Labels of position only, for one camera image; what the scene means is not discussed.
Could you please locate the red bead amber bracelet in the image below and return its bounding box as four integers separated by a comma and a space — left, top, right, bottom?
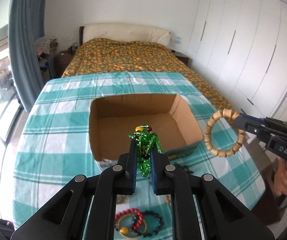
114, 207, 144, 237

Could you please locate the black bead bracelet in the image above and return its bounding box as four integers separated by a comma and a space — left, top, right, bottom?
131, 210, 164, 238

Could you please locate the bed with orange floral cover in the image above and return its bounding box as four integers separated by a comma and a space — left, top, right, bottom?
62, 38, 233, 109

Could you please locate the open cardboard box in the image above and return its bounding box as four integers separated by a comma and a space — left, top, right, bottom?
89, 94, 203, 171

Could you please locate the gold chain bracelet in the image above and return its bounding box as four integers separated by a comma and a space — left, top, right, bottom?
117, 213, 148, 238

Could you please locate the green glass bead bracelet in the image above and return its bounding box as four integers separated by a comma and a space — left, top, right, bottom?
128, 123, 164, 178

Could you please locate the dark wooden nightstand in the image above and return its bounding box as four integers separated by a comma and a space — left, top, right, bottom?
171, 50, 190, 66

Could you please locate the white built-in wardrobe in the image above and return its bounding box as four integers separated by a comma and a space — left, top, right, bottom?
188, 0, 287, 117

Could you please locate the person's right hand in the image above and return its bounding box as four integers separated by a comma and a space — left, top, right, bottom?
274, 158, 287, 196

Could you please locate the bamboo segment bracelet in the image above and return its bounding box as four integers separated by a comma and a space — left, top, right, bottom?
204, 108, 247, 158

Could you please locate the blue-grey curtain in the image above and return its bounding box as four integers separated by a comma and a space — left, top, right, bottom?
8, 0, 46, 112

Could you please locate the cream padded headboard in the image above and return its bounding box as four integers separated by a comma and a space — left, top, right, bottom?
79, 22, 170, 46

